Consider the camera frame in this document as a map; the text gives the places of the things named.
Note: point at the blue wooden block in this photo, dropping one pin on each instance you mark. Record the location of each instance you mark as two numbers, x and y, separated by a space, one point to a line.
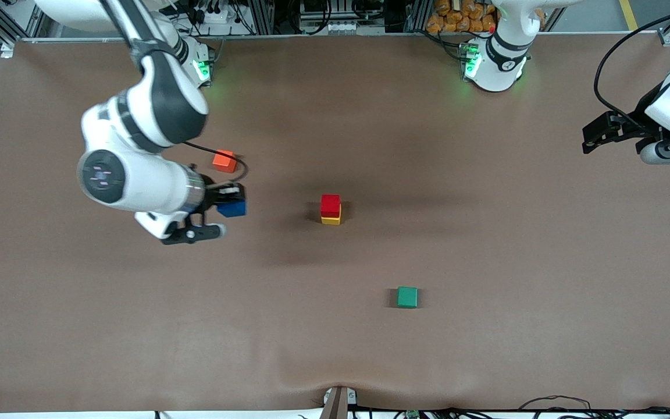
233 208

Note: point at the aluminium upright profile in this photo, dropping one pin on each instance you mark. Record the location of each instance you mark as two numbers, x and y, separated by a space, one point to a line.
262 17
416 14

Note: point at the white connector block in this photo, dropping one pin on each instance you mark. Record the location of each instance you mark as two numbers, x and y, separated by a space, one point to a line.
341 27

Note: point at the brown table mat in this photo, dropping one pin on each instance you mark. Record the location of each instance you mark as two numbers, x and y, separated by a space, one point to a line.
253 291

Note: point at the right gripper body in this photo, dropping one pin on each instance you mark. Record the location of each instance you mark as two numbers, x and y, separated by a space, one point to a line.
215 194

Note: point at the green wooden block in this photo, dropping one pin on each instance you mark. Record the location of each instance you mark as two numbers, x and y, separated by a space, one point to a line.
407 297

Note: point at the red wooden block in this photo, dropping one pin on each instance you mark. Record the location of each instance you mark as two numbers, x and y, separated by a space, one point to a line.
330 205

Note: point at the orange wooden block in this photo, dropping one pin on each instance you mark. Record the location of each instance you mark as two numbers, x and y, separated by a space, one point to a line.
224 163

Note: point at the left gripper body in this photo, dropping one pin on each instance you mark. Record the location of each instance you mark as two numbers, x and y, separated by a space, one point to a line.
636 123

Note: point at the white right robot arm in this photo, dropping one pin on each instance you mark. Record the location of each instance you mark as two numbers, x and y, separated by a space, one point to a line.
137 180

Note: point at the white power strip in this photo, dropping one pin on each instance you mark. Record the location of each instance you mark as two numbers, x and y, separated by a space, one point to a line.
218 17

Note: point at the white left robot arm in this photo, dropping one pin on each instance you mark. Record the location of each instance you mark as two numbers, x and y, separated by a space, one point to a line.
501 64

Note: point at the metal table clamp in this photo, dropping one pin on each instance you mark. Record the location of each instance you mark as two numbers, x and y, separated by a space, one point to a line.
336 404

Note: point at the yellow wooden block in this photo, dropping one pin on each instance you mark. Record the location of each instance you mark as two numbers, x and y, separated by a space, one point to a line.
331 221

